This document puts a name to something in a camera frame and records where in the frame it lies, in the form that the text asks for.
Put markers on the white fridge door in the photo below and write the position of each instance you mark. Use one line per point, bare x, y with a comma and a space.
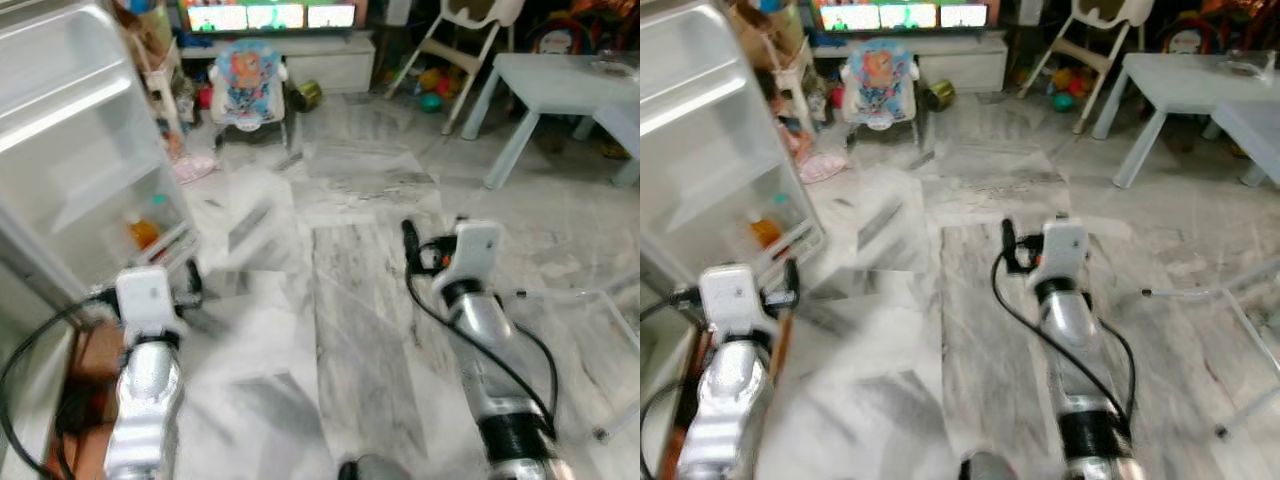
700, 140
70, 130

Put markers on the orange juice bottle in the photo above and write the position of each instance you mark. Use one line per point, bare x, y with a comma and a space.
145, 235

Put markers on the clear bottle teal cap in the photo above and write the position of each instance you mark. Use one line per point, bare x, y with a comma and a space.
780, 199
158, 200

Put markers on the green toy ball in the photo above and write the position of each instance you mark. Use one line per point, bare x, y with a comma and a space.
430, 102
1062, 102

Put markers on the brass pot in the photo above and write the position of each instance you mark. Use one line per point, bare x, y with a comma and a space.
938, 95
306, 96

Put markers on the white television cabinet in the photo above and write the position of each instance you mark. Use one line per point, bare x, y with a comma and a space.
330, 65
960, 65

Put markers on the colourful baby bouncer seat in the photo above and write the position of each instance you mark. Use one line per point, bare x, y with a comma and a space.
245, 80
880, 75

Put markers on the light blue plastic table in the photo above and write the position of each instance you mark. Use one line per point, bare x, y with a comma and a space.
560, 85
1180, 85

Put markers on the grey right robot leg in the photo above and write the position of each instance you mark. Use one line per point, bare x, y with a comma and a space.
375, 470
990, 470

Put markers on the light blue small table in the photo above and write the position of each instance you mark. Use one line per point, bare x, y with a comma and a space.
622, 120
1250, 125

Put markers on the white high chair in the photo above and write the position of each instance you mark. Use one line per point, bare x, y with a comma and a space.
1110, 15
470, 15

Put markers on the red round toy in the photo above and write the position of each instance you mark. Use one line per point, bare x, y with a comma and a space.
552, 42
1187, 42

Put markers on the television screen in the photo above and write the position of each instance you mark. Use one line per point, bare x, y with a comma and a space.
270, 15
900, 15

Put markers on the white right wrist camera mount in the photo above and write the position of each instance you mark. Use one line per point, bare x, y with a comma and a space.
1065, 245
475, 245

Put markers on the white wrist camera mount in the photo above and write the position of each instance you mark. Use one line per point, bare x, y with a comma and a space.
1065, 245
475, 245
145, 295
735, 295

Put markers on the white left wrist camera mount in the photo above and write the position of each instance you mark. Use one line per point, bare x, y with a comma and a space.
145, 295
735, 295

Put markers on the clear plastic chair frame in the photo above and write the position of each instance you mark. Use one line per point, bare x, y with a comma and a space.
1190, 293

